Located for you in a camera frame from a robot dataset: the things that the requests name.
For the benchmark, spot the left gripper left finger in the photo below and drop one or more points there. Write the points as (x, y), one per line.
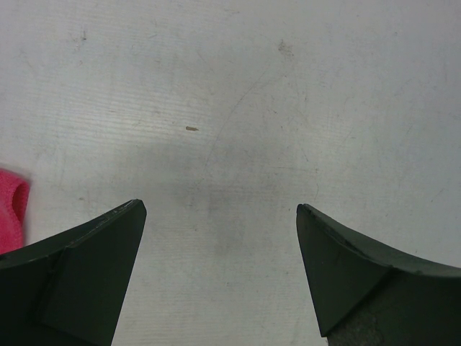
(69, 289)

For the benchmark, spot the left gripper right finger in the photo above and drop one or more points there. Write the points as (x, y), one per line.
(365, 292)

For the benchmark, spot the folded pink t shirt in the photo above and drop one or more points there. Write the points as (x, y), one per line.
(14, 197)

